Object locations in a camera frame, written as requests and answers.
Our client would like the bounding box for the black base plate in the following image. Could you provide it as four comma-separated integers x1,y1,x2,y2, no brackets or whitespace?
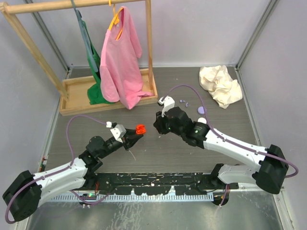
81,172,225,196

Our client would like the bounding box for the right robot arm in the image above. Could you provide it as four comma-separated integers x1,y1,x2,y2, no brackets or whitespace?
153,107,289,194

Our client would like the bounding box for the white charging case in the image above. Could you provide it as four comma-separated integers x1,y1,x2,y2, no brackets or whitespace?
197,117,207,124

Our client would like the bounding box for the cream crumpled cloth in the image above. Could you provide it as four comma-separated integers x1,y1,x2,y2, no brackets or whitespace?
199,65,243,109

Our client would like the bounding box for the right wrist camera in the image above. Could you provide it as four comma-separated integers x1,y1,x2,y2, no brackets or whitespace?
158,95,175,117

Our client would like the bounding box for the orange charging case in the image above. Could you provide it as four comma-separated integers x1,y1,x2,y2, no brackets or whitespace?
135,124,146,135

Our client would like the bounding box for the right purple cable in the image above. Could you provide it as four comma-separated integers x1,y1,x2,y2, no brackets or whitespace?
163,84,299,178

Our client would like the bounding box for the pink shirt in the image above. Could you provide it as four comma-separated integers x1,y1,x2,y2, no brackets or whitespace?
99,6,153,109

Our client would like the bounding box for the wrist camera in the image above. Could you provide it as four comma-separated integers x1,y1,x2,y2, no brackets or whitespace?
158,95,175,117
110,124,126,143

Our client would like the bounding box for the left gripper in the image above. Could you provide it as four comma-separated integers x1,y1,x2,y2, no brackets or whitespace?
98,128,142,159

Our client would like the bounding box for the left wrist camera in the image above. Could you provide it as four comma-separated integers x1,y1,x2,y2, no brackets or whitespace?
110,124,126,143

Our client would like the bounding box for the wooden clothes rack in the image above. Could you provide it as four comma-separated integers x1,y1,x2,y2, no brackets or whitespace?
0,0,158,116

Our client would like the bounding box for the yellow hanger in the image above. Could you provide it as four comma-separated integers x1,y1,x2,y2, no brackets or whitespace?
107,0,124,33

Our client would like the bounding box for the grey-blue hanger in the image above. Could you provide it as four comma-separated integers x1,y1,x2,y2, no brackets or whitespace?
71,0,98,73

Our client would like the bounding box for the slotted cable duct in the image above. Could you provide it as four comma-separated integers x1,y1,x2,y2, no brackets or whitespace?
49,190,214,203

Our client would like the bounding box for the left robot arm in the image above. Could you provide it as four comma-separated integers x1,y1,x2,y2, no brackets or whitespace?
2,128,146,224

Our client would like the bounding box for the green shirt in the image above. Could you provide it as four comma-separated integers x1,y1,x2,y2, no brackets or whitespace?
81,20,114,105

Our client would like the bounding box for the purple charging case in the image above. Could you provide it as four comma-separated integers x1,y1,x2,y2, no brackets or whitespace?
197,106,205,115

